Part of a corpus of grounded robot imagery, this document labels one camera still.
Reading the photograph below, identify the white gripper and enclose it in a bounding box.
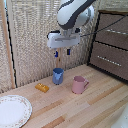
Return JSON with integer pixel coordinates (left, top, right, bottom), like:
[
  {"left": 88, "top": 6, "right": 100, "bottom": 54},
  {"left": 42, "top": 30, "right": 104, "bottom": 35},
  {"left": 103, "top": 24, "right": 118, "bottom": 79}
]
[{"left": 46, "top": 30, "right": 81, "bottom": 59}]

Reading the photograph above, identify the bright blue vase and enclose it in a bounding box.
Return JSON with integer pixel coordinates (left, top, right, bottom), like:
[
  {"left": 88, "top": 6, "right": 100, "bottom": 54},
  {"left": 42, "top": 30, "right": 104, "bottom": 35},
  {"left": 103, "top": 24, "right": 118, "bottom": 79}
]
[{"left": 52, "top": 67, "right": 65, "bottom": 86}]

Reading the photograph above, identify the beige woven screen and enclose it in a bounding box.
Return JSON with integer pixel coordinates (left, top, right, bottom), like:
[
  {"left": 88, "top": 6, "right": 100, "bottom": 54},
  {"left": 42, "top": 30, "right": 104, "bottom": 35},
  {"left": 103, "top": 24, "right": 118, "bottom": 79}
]
[{"left": 7, "top": 0, "right": 101, "bottom": 88}]

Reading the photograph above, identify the pink mug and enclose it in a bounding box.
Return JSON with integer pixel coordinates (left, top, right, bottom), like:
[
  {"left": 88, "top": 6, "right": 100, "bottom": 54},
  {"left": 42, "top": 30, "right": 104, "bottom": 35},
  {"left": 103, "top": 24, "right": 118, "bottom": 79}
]
[{"left": 71, "top": 75, "right": 90, "bottom": 95}]

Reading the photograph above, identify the small yellow block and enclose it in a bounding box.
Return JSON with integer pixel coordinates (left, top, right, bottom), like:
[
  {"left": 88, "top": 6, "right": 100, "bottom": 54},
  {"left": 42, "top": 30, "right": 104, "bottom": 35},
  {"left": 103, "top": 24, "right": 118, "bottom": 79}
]
[{"left": 34, "top": 83, "right": 50, "bottom": 93}]

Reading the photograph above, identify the dark brown drawer cabinet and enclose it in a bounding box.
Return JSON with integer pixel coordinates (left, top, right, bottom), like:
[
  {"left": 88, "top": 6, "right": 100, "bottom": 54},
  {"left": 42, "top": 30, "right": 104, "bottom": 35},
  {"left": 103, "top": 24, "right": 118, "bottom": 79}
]
[{"left": 86, "top": 9, "right": 128, "bottom": 83}]

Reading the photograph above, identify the white patterned plate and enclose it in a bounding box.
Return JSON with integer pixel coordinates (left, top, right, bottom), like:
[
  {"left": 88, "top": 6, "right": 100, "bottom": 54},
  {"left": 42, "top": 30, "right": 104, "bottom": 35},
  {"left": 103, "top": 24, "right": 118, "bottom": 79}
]
[{"left": 0, "top": 94, "right": 33, "bottom": 128}]

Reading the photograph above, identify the grey rounded object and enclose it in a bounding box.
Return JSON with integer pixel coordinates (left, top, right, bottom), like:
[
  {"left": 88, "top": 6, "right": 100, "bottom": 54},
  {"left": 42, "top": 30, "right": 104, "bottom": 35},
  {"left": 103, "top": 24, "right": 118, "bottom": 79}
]
[{"left": 111, "top": 102, "right": 128, "bottom": 128}]

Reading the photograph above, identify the black cable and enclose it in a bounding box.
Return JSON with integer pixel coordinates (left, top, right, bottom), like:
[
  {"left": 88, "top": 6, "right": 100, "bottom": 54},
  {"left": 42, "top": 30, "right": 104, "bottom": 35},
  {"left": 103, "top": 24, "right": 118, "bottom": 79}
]
[{"left": 79, "top": 14, "right": 128, "bottom": 38}]

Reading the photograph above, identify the wooden post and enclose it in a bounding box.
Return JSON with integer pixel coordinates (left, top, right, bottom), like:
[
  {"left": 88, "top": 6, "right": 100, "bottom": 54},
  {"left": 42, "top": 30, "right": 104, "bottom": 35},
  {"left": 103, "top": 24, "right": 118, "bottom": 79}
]
[{"left": 0, "top": 0, "right": 17, "bottom": 90}]

